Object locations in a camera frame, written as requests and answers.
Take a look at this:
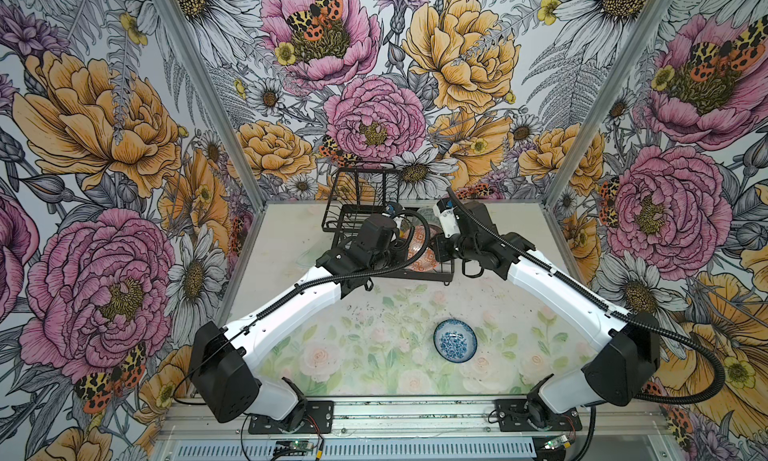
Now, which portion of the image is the black corrugated cable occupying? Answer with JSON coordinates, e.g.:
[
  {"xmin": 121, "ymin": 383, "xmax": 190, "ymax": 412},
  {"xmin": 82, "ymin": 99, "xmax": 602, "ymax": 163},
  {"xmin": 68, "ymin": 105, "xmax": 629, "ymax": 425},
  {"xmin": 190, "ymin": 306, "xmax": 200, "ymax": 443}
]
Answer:
[
  {"xmin": 173, "ymin": 208, "xmax": 432, "ymax": 396},
  {"xmin": 445, "ymin": 186, "xmax": 727, "ymax": 406}
]

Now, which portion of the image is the red orange patterned bowl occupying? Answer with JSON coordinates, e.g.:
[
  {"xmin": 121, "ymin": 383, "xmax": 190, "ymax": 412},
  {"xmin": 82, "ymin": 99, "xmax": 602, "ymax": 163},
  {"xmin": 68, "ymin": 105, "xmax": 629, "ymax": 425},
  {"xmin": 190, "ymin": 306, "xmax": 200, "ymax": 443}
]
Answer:
[{"xmin": 407, "ymin": 226, "xmax": 440, "ymax": 272}]

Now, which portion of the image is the left black corrugated cable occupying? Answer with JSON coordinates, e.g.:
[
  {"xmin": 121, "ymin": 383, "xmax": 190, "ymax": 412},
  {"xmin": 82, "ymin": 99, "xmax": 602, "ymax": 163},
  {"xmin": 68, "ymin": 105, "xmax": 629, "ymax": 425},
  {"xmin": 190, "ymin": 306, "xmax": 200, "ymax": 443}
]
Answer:
[{"xmin": 173, "ymin": 208, "xmax": 432, "ymax": 396}]

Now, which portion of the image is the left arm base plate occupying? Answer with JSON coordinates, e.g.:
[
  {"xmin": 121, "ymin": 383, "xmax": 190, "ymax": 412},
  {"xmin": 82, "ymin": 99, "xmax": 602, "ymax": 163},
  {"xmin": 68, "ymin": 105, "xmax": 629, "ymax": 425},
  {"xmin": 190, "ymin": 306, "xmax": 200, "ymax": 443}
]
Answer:
[{"xmin": 247, "ymin": 399, "xmax": 335, "ymax": 435}]

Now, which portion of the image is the black wire dish rack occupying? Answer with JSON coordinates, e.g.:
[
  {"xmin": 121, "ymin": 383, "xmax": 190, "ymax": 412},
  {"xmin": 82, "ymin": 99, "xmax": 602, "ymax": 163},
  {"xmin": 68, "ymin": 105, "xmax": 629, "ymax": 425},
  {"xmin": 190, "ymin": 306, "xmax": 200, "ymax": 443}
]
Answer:
[{"xmin": 321, "ymin": 162, "xmax": 454, "ymax": 286}]

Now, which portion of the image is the left green circuit board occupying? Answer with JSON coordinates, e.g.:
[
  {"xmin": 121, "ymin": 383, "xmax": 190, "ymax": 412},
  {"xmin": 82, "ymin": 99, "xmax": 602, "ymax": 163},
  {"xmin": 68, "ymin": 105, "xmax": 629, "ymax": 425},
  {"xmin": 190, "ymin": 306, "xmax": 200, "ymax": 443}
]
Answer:
[{"xmin": 272, "ymin": 440, "xmax": 318, "ymax": 459}]

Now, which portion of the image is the aluminium front rail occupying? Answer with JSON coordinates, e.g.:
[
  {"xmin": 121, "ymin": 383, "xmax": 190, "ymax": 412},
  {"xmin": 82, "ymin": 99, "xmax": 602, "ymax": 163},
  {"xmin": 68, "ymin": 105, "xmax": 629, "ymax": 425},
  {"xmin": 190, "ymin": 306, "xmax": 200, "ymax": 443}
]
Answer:
[{"xmin": 158, "ymin": 395, "xmax": 667, "ymax": 442}]

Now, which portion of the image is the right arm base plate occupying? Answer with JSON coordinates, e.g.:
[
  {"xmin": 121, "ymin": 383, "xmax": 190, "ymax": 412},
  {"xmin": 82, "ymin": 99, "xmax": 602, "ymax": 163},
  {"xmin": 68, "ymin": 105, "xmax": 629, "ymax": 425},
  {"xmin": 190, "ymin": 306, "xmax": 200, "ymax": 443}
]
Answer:
[{"xmin": 494, "ymin": 397, "xmax": 582, "ymax": 432}]

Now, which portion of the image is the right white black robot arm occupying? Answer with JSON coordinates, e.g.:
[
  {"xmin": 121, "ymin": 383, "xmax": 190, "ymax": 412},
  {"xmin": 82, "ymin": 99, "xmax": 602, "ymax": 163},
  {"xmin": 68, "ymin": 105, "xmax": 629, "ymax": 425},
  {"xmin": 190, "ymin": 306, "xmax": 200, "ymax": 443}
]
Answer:
[{"xmin": 433, "ymin": 199, "xmax": 660, "ymax": 419}]

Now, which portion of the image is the pink striped bowl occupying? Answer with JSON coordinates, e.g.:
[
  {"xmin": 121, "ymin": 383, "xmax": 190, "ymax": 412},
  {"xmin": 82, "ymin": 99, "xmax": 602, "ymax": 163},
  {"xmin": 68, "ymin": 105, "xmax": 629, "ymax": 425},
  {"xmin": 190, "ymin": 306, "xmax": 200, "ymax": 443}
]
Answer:
[{"xmin": 406, "ymin": 215, "xmax": 442, "ymax": 235}]

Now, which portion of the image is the green circuit board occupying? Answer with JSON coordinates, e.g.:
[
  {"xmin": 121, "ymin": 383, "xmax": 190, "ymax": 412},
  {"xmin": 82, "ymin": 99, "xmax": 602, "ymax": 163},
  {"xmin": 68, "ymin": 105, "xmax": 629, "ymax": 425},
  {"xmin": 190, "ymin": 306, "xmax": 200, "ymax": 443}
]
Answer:
[
  {"xmin": 272, "ymin": 440, "xmax": 318, "ymax": 459},
  {"xmin": 542, "ymin": 434, "xmax": 571, "ymax": 450}
]

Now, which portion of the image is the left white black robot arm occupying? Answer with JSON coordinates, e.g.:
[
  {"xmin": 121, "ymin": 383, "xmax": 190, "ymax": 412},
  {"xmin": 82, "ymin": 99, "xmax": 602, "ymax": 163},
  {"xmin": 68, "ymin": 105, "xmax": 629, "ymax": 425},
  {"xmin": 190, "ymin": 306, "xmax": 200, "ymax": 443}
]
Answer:
[{"xmin": 189, "ymin": 205, "xmax": 421, "ymax": 431}]

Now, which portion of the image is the blue floral bowl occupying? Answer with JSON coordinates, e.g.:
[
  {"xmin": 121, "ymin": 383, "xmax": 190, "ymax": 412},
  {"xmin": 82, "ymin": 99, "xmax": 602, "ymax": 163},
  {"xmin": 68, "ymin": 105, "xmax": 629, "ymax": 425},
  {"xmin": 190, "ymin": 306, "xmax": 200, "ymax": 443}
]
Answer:
[{"xmin": 433, "ymin": 319, "xmax": 478, "ymax": 364}]

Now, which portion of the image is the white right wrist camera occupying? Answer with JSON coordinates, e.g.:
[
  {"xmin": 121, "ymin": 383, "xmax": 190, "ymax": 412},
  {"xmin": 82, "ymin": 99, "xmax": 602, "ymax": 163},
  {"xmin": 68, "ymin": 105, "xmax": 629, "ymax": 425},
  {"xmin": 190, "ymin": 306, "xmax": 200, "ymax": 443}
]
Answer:
[{"xmin": 433, "ymin": 198, "xmax": 461, "ymax": 239}]

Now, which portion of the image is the right black corrugated cable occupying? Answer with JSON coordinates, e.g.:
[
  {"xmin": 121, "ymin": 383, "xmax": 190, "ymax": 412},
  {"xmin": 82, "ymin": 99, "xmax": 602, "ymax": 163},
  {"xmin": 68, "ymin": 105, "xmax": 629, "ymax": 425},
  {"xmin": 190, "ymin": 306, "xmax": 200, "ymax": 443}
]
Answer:
[{"xmin": 445, "ymin": 186, "xmax": 727, "ymax": 406}]

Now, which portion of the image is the right green circuit board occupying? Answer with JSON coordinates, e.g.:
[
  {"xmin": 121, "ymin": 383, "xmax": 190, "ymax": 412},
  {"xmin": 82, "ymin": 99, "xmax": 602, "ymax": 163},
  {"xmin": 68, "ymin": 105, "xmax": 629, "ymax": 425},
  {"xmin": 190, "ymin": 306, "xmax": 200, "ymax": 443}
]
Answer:
[{"xmin": 542, "ymin": 434, "xmax": 571, "ymax": 450}]

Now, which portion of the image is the green patterned bowl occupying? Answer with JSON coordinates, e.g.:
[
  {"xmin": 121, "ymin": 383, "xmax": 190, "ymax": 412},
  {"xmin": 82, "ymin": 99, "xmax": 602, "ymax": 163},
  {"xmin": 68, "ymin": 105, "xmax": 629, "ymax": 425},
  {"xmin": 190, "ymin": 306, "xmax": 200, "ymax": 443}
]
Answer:
[{"xmin": 417, "ymin": 206, "xmax": 440, "ymax": 226}]

